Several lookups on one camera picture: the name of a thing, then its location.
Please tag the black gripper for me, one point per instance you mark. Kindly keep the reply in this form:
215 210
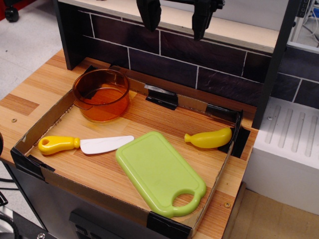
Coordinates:
150 12

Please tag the yellow handled white toy knife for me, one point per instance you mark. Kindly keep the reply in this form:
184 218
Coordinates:
52 144

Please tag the light wooden shelf board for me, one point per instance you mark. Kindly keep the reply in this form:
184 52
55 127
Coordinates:
220 30

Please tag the cardboard fence with black tape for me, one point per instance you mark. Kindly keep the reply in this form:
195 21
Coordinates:
69 189

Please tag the green plastic cutting board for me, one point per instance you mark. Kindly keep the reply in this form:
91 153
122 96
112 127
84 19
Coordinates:
163 178

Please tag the orange transparent plastic pot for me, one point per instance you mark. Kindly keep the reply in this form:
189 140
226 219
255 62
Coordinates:
102 94

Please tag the yellow toy banana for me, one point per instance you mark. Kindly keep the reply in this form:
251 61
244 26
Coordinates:
212 139

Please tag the white toy sink drainboard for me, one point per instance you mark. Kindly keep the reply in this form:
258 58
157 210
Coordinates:
284 163

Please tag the black upright shelf post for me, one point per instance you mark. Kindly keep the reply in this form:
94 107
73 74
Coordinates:
279 50

